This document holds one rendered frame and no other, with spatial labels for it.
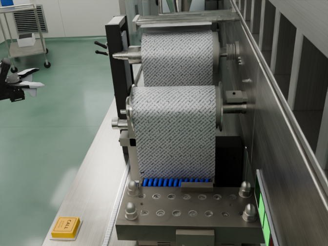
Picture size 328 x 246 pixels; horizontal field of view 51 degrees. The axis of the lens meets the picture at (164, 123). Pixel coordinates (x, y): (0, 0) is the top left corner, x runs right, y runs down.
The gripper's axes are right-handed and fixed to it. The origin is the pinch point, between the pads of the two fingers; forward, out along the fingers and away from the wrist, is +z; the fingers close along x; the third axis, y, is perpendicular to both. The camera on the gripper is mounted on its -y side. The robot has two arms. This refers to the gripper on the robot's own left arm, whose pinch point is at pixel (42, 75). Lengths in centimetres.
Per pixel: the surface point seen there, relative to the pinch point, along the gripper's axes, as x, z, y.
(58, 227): 57, -9, 24
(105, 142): 12.3, 19.3, 32.3
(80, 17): -511, 116, 153
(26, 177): -101, -26, 139
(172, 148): 62, 28, 1
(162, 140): 60, 26, -2
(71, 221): 56, -4, 24
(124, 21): 8.8, 33.4, -19.8
